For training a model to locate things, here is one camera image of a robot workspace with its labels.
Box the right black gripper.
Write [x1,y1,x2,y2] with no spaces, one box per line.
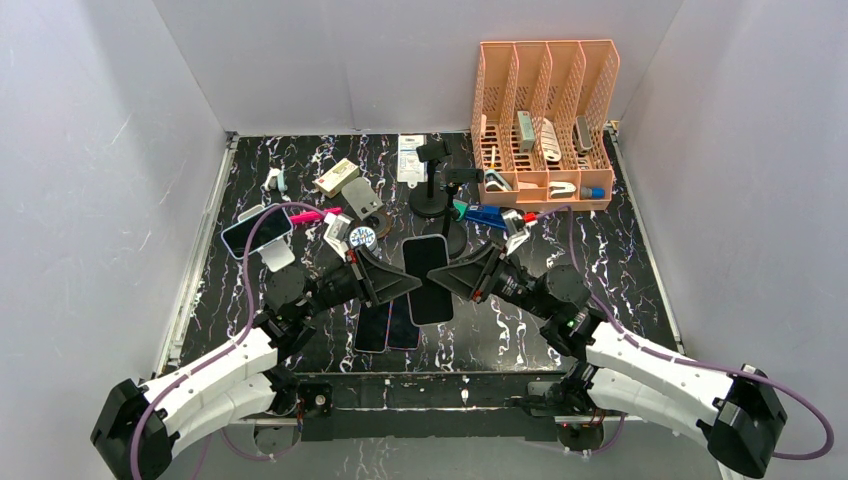
[427,239,555,321]

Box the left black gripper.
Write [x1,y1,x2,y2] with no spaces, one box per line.
[300,244,423,318]

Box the purple smartphone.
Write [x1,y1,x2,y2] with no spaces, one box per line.
[353,303,391,354]

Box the black smartphone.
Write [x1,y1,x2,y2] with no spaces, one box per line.
[387,295,420,351]

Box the black phone stand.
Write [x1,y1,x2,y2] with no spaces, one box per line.
[409,140,452,218]
[442,168,484,259]

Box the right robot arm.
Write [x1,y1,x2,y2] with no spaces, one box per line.
[427,243,787,479]

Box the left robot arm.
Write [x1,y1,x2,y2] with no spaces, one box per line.
[90,247,422,479]

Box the white phone stand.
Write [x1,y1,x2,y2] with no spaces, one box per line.
[237,204,295,272]

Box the blue stapler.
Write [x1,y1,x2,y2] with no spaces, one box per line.
[464,204,508,230]

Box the green small box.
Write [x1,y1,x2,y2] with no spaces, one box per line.
[453,200,468,222]

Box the pink marker pen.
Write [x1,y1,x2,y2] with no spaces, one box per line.
[289,207,343,225]

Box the white cardboard box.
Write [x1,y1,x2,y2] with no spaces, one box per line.
[313,158,361,198]

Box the white blister pack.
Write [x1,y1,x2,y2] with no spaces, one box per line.
[396,135,427,188]

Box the light blue smartphone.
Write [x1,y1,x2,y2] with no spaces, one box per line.
[220,204,293,260]

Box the blue capped tube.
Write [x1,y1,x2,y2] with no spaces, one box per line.
[580,187,606,200]

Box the grey item in organizer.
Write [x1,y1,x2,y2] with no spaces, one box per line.
[516,110,536,154]

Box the white teal clip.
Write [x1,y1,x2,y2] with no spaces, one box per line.
[262,168,289,201]

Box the white item in organizer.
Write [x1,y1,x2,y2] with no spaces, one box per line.
[540,118,562,164]

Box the orange file organizer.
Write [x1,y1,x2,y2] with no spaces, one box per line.
[471,39,620,212]

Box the dark item in organizer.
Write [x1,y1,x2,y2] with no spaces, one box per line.
[572,115,594,156]

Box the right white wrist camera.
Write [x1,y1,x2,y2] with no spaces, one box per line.
[502,209,537,256]

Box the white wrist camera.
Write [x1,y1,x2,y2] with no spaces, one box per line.
[502,209,537,256]
[323,212,352,260]

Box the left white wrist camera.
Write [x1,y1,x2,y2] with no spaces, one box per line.
[323,212,352,260]

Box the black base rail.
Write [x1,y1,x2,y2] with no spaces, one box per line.
[225,370,704,458]

